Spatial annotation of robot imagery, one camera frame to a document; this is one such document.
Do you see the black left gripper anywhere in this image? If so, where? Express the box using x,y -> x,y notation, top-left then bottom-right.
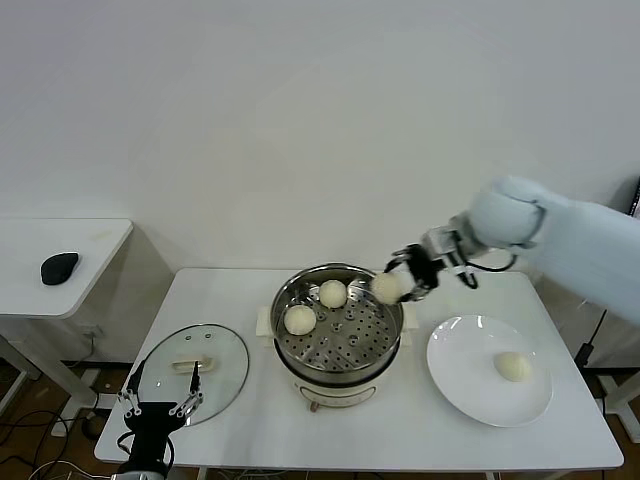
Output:
116,359 -> 205,469

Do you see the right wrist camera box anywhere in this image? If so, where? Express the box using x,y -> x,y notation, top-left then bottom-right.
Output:
423,225 -> 464,274

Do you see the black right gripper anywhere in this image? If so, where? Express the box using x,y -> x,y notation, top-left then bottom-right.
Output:
386,243 -> 444,305

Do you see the round white plate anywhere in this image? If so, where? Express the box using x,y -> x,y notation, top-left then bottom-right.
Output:
426,314 -> 554,428

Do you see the black power adapter cable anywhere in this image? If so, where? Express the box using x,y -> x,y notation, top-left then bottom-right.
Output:
574,299 -> 614,371

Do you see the black computer mouse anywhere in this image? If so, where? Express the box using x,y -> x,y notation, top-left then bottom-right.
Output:
39,252 -> 80,287

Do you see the round glass pot lid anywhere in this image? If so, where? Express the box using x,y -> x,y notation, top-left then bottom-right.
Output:
133,323 -> 250,428

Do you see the white steamed baozi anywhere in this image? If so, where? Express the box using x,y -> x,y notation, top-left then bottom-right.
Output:
493,351 -> 532,384
319,279 -> 347,309
283,305 -> 317,336
372,273 -> 405,305

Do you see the cream electric cooker base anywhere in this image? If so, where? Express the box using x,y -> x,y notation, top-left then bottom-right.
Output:
256,299 -> 420,414

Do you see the white side table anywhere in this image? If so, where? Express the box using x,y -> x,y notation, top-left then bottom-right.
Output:
0,218 -> 175,416

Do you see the perforated steel steamer basket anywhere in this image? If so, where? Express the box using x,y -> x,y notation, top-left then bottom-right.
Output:
271,263 -> 404,372

